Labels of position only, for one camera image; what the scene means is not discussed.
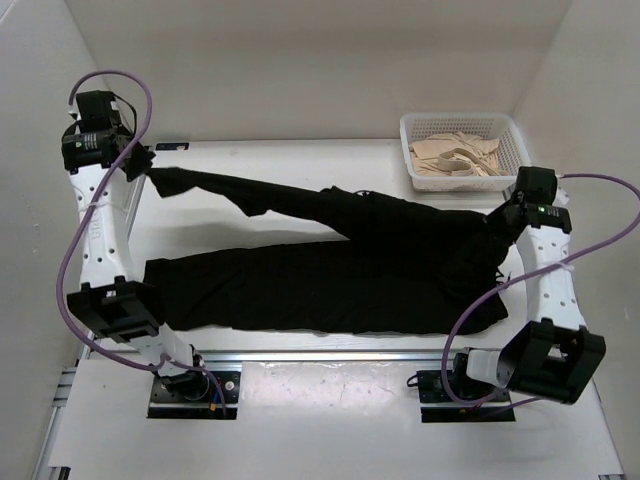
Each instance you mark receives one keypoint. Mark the dark label sticker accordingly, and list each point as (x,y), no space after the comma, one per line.
(172,146)

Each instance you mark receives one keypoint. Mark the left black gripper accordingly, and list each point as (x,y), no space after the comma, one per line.
(141,164)

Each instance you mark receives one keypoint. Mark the white plastic basket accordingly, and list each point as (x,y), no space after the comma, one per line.
(512,154)

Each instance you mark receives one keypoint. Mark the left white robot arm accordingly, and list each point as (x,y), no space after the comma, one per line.
(103,162)

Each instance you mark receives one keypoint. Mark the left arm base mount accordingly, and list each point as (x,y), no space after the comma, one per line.
(197,396)

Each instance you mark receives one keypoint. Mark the aluminium front rail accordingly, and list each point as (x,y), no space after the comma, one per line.
(323,356)

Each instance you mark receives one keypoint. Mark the beige trousers in basket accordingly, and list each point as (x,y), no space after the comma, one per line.
(456,154)

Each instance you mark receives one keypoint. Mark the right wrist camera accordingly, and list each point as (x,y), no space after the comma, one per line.
(562,198)

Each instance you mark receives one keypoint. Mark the black trousers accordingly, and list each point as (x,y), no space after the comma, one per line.
(397,266)

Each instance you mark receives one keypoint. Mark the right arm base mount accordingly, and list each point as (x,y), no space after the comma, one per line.
(436,405)

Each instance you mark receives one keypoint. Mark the aluminium left rail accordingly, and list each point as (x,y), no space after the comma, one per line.
(132,200)

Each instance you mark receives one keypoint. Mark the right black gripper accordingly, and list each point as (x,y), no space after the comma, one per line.
(493,222)

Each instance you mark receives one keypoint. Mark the aluminium rail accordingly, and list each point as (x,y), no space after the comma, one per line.
(323,356)
(132,200)

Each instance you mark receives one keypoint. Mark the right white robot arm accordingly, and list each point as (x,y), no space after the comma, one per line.
(554,355)

